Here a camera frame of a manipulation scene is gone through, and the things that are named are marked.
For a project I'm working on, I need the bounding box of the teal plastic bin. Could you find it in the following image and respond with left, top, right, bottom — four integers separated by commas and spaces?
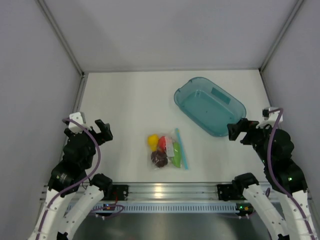
173, 76, 247, 137

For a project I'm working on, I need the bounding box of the white slotted cable duct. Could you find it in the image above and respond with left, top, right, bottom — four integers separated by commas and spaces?
89, 202, 254, 215

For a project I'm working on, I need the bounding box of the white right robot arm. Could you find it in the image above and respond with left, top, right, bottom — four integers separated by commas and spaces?
227, 118, 318, 240

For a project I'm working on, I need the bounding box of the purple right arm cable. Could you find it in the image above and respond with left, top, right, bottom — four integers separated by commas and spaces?
263, 107, 315, 233

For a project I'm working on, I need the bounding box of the right aluminium corner post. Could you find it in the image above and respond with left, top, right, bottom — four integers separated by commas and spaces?
258, 0, 308, 73

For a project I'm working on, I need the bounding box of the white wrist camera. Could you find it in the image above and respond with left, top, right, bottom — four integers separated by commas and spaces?
68, 111, 87, 134
256, 107, 283, 128

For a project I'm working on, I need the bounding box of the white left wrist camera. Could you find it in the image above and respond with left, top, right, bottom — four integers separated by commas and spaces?
68, 111, 87, 134

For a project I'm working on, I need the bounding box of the red fake apple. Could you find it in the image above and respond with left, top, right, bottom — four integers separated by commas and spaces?
157, 135, 167, 151

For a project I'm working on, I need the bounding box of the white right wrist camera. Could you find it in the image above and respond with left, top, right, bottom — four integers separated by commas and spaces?
256, 107, 283, 128

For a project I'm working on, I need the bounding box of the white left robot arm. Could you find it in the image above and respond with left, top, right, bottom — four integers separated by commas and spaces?
29, 118, 113, 240

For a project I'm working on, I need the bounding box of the yellow fake pear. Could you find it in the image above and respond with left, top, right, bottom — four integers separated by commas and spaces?
147, 134, 159, 152

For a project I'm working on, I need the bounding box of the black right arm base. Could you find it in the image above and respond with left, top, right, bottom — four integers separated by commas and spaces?
216, 184, 238, 202

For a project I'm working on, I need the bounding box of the green fake cucumber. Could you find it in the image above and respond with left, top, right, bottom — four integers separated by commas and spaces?
171, 142, 182, 168

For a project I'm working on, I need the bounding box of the clear zip top bag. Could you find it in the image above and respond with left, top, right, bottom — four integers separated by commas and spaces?
146, 128, 190, 171

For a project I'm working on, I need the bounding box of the aluminium rail front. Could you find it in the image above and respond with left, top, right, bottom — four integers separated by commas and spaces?
39, 181, 313, 201

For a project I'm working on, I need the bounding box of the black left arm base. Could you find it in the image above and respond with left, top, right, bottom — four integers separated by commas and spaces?
109, 184, 129, 202

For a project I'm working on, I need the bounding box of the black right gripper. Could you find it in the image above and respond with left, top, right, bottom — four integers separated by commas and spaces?
227, 117, 275, 165

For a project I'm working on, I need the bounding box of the brown fake chocolate food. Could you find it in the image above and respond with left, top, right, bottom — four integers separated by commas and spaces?
150, 150, 168, 168

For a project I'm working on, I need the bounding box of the aluminium corner post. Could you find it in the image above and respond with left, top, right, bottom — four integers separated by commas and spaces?
37, 0, 87, 78
258, 0, 308, 73

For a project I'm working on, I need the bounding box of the left aluminium corner post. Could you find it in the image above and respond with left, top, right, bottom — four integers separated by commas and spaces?
37, 0, 87, 78

